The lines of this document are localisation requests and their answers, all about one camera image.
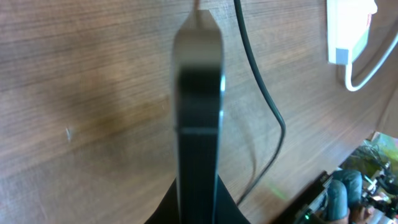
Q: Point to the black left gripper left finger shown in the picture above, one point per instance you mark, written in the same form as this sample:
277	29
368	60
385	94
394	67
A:
167	212

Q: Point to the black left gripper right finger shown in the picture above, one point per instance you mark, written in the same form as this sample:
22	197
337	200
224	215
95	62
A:
227	212

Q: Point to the smartphone with cyan screen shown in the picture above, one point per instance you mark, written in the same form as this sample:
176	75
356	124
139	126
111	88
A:
198	81

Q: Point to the seated person in jeans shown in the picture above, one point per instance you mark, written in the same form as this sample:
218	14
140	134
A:
344	199

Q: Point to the white power strip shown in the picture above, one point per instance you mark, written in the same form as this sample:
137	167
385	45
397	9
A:
348	24

